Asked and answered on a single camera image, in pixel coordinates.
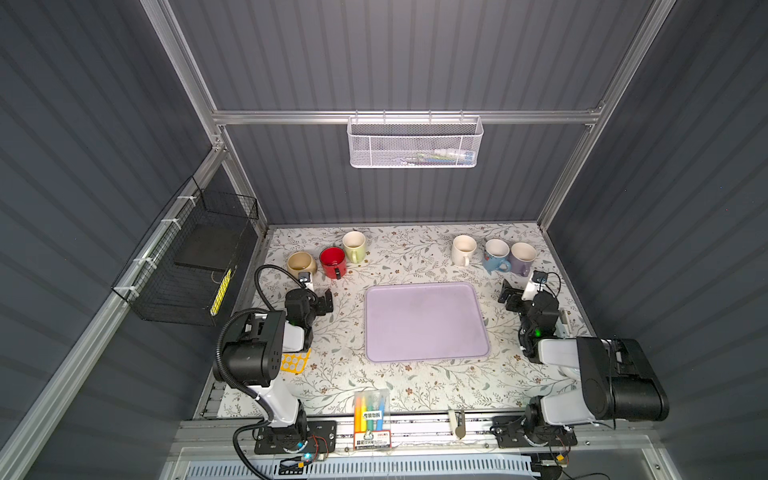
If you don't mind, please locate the blue dotted mug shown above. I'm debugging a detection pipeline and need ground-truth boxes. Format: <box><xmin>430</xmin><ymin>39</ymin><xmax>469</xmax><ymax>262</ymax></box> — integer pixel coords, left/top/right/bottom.
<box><xmin>482</xmin><ymin>239</ymin><xmax>511</xmax><ymax>273</ymax></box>

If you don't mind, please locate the purple mug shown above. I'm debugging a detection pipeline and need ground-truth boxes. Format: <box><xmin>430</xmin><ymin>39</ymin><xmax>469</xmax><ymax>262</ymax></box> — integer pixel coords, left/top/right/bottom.
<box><xmin>509</xmin><ymin>242</ymin><xmax>537</xmax><ymax>277</ymax></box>

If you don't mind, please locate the red mug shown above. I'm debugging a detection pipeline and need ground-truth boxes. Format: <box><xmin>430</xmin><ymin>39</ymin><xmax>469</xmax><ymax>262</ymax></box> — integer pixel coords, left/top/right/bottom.
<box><xmin>319</xmin><ymin>246</ymin><xmax>347</xmax><ymax>280</ymax></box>

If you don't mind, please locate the white mug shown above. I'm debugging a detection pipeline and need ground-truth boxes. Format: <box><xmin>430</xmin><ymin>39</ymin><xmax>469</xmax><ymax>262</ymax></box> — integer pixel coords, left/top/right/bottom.
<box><xmin>451</xmin><ymin>235</ymin><xmax>477</xmax><ymax>267</ymax></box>

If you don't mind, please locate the light green mug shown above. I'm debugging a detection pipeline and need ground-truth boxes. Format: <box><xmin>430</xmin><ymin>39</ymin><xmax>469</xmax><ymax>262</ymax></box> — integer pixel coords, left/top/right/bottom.
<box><xmin>342</xmin><ymin>231</ymin><xmax>367</xmax><ymax>264</ymax></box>

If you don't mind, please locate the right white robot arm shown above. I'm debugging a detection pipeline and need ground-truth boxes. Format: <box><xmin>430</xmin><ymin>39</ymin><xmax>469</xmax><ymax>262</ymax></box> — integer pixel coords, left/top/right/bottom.
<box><xmin>490</xmin><ymin>280</ymin><xmax>670</xmax><ymax>448</ymax></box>

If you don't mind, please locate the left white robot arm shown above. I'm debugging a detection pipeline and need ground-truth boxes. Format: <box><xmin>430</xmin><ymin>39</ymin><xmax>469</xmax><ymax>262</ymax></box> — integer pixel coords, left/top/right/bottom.
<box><xmin>213</xmin><ymin>288</ymin><xmax>333</xmax><ymax>452</ymax></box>

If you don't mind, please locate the yellow calculator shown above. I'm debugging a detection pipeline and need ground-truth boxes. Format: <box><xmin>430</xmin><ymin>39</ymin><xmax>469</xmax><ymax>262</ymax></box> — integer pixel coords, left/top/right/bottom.
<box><xmin>280</xmin><ymin>349</ymin><xmax>311</xmax><ymax>375</ymax></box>

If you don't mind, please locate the lavender plastic tray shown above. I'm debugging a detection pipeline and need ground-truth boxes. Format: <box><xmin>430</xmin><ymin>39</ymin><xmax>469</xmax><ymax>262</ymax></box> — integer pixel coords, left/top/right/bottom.
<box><xmin>364</xmin><ymin>282</ymin><xmax>490</xmax><ymax>363</ymax></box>

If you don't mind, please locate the pack of coloured markers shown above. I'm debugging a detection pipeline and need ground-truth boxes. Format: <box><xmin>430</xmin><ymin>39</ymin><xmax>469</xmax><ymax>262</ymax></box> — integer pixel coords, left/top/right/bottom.
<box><xmin>353</xmin><ymin>389</ymin><xmax>392</xmax><ymax>451</ymax></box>

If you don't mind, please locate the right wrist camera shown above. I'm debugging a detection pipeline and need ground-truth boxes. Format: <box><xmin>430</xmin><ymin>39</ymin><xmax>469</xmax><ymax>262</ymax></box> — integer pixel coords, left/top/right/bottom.
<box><xmin>522</xmin><ymin>270</ymin><xmax>548</xmax><ymax>301</ymax></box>

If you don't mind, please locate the black wire basket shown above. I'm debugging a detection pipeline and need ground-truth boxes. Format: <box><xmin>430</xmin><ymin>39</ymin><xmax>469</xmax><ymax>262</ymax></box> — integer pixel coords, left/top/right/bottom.
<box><xmin>112</xmin><ymin>179</ymin><xmax>260</xmax><ymax>326</ymax></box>

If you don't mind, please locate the black corrugated cable hose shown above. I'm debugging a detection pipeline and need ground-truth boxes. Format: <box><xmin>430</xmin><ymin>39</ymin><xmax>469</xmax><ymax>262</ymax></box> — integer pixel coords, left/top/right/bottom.
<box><xmin>214</xmin><ymin>265</ymin><xmax>313</xmax><ymax>480</ymax></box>

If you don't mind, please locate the white wire mesh basket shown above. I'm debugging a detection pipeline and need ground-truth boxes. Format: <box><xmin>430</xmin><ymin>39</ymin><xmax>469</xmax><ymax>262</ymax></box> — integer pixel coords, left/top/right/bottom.
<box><xmin>346</xmin><ymin>116</ymin><xmax>484</xmax><ymax>169</ymax></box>

